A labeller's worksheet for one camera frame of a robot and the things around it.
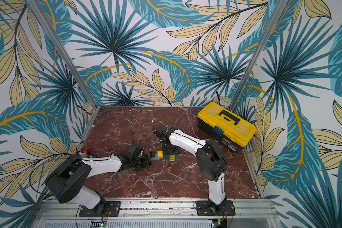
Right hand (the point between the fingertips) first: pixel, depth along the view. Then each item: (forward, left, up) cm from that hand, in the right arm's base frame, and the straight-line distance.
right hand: (171, 152), depth 89 cm
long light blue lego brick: (-3, +5, -4) cm, 6 cm away
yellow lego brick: (-2, +7, 0) cm, 7 cm away
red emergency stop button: (+4, +53, 0) cm, 53 cm away
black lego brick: (-1, +11, 0) cm, 12 cm away
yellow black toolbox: (+7, -37, +12) cm, 40 cm away
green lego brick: (-3, -1, -2) cm, 4 cm away
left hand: (-6, +12, -4) cm, 14 cm away
